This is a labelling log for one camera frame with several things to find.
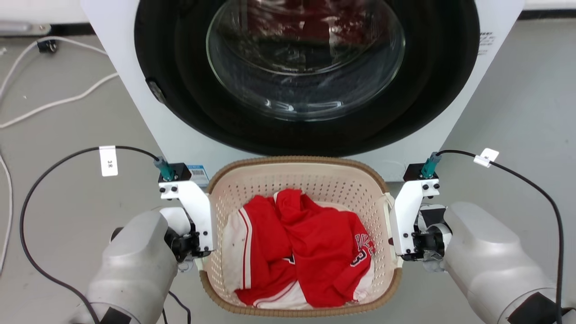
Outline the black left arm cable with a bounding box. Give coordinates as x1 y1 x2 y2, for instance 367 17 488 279
19 145 176 324

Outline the beige perforated laundry basket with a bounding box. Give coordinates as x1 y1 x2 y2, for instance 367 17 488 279
199 156 403 318

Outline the blue barcode sticker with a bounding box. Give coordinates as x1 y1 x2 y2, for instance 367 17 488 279
186 164 210 188

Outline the black round washer door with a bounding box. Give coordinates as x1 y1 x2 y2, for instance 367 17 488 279
134 0 480 158

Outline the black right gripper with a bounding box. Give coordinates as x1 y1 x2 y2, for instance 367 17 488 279
401 224 447 262

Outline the white front-load washing machine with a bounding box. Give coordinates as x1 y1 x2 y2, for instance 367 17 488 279
81 0 526 183

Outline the white floor cable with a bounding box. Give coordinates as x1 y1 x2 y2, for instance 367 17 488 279
0 153 14 275
0 72 119 130
0 37 109 100

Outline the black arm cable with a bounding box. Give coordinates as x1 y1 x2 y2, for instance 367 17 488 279
421 150 566 324
19 145 176 324

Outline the grey floor power strip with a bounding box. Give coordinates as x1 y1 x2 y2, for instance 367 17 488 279
0 20 52 37

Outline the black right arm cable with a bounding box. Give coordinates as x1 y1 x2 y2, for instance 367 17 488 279
421 150 566 324

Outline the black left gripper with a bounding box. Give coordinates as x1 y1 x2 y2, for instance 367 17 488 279
165 224 203 263

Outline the red sports jersey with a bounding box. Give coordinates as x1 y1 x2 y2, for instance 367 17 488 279
234 189 375 308

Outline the white paper cable tag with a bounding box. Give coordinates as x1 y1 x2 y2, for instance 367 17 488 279
99 145 119 177
473 148 500 168

